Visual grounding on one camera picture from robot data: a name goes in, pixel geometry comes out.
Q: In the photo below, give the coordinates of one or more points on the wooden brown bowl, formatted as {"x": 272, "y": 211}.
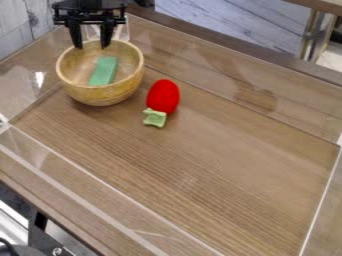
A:
{"x": 75, "y": 66}

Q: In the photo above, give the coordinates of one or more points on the metal table leg background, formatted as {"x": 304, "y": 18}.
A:
{"x": 316, "y": 35}

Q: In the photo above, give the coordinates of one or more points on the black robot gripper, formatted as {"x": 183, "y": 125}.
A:
{"x": 87, "y": 12}

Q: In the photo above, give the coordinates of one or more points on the clear acrylic front barrier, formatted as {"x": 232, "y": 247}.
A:
{"x": 115, "y": 225}

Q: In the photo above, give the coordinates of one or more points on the black table frame leg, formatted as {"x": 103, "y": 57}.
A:
{"x": 25, "y": 239}

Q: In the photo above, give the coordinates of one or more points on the red plush strawberry toy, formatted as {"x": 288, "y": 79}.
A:
{"x": 162, "y": 102}

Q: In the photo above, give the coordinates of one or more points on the green rectangular block stick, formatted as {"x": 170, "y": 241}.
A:
{"x": 104, "y": 72}

